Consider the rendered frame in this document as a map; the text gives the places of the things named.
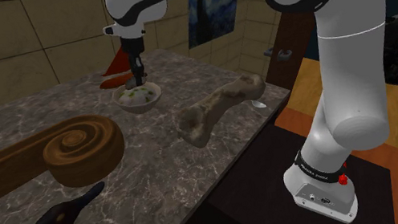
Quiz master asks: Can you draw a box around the blue wall picture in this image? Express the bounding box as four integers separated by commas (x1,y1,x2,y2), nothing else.
181,0,247,50

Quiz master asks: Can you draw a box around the brown door with grey handle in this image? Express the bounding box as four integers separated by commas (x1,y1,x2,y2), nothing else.
253,0,362,95

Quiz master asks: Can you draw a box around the small grey lump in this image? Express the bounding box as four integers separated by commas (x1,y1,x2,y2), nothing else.
124,75,150,91

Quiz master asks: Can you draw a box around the red orange pointed object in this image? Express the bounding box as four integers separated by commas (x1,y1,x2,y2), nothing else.
93,44,137,91

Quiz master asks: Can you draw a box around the small silver spoon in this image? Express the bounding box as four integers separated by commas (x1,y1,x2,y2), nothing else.
250,97,268,111

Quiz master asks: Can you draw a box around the brown wooden scroll carving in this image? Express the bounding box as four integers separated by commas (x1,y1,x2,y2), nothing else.
0,109,133,216

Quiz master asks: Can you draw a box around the large beige bone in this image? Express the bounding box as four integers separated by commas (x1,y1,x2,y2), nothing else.
170,71,275,152

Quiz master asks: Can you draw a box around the dark robot stand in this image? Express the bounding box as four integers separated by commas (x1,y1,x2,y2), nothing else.
197,107,398,224

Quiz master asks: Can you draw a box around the white bowl with green bits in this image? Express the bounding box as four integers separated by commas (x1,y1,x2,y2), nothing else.
110,78,165,119

